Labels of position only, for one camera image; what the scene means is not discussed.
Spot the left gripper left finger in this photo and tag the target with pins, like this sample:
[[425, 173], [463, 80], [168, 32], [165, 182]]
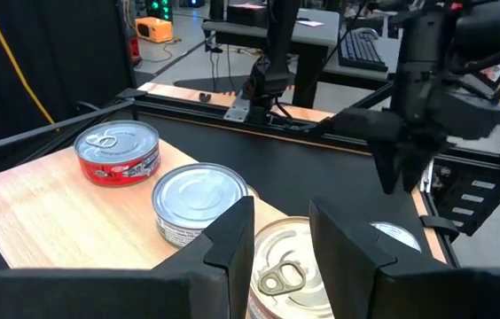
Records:
[[166, 297]]

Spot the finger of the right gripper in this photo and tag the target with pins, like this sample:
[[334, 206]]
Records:
[[414, 166], [387, 168]]

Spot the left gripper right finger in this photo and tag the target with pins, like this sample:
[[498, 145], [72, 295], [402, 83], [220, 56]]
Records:
[[409, 297]]

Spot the green-label tuna can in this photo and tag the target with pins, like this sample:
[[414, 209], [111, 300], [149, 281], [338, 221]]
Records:
[[192, 195]]

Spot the red-label fish can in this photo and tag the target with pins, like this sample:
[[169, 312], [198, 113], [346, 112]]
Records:
[[117, 146]]

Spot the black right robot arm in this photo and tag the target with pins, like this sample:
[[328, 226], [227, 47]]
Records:
[[283, 35]]

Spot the black panel white labels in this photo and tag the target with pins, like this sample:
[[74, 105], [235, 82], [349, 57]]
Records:
[[449, 195]]

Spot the black keyboard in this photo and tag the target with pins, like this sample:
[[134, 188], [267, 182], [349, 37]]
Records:
[[361, 51]]

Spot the white paper sheet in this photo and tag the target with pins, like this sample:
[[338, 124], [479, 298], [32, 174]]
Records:
[[310, 23]]

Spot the small black clip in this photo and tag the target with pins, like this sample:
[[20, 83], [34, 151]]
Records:
[[205, 97]]

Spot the black box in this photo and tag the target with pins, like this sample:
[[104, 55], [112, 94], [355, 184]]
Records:
[[245, 15]]

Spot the red box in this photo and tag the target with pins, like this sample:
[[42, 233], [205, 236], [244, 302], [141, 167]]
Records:
[[134, 49]]

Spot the orange box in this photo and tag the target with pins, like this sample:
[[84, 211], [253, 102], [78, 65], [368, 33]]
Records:
[[154, 30]]

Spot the black device green lights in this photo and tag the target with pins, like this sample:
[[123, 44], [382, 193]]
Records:
[[161, 11]]

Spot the wooden shelf riser black frame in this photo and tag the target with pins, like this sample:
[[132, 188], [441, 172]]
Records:
[[55, 212]]

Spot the black table frame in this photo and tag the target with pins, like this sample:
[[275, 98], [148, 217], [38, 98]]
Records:
[[188, 114]]

